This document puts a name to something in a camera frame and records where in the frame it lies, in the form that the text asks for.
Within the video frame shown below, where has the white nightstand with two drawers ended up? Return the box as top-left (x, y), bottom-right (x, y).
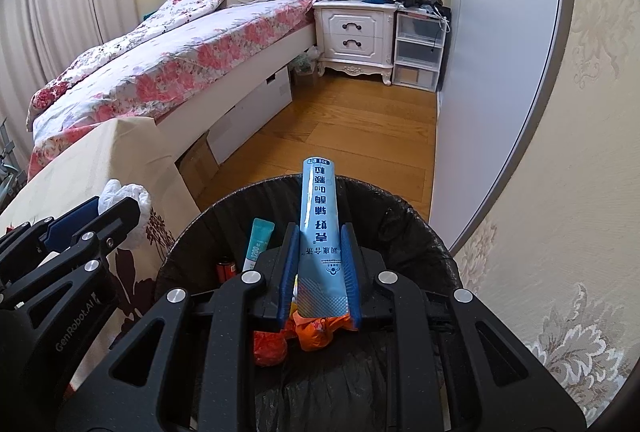
top-left (312, 0), bottom-right (398, 86)

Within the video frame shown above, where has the translucent plastic drawer unit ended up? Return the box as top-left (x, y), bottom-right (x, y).
top-left (392, 6), bottom-right (447, 91)

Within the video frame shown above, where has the pink floral quilt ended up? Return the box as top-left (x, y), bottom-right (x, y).
top-left (27, 0), bottom-right (236, 113)

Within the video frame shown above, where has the beige floral tablecloth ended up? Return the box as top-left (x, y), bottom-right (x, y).
top-left (0, 117), bottom-right (201, 393)

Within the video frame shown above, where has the orange plastic bag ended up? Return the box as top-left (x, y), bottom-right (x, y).
top-left (292, 312), bottom-right (351, 352)

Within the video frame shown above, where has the white tissue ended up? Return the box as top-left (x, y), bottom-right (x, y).
top-left (97, 179), bottom-right (152, 250)

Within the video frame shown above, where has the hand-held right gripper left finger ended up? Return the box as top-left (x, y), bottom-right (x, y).
top-left (82, 222), bottom-right (301, 432)

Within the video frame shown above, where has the white under-bed storage box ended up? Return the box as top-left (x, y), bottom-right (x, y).
top-left (207, 64), bottom-right (293, 165)

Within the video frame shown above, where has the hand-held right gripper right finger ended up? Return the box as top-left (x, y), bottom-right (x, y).
top-left (341, 222), bottom-right (588, 432)

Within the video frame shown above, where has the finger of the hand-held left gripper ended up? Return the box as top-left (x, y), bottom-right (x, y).
top-left (0, 196), bottom-right (101, 259)
top-left (67, 197), bottom-right (142, 273)

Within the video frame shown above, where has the blue striped tube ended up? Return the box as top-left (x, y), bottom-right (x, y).
top-left (295, 157), bottom-right (348, 319)

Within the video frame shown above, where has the red-orange wrapper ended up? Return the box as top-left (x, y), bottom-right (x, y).
top-left (252, 331), bottom-right (289, 367)

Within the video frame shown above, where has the white wardrobe door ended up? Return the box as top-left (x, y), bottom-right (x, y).
top-left (430, 0), bottom-right (573, 255)

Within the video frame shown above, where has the white and teal tube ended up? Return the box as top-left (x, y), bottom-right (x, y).
top-left (242, 218), bottom-right (275, 271)

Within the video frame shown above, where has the black lined trash bin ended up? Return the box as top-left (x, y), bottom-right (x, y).
top-left (155, 175), bottom-right (463, 432)

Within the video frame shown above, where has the brown cardboard box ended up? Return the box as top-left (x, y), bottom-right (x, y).
top-left (177, 132), bottom-right (221, 203)

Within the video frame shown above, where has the red tube with black cap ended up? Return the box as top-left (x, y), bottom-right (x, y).
top-left (216, 258), bottom-right (237, 285)

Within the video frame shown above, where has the clear plastic bag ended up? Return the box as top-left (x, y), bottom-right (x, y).
top-left (292, 46), bottom-right (321, 75)

